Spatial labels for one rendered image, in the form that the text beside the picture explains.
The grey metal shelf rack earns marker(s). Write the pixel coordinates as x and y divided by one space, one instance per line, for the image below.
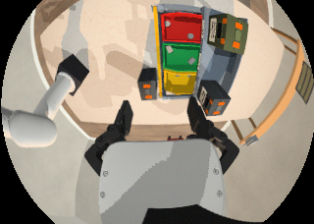
214 64

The yellow open bin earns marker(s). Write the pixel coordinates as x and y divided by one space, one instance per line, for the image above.
179 85

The grey round disc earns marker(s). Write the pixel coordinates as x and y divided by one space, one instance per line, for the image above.
190 36
167 24

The black case with orange latches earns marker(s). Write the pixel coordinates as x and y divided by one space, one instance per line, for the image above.
147 84

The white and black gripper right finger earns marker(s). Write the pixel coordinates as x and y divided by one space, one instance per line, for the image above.
205 129

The red bin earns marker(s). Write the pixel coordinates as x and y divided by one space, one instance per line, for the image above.
181 25

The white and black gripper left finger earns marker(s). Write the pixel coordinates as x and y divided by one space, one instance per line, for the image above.
115 132

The green open bin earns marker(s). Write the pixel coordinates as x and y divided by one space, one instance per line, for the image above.
177 60

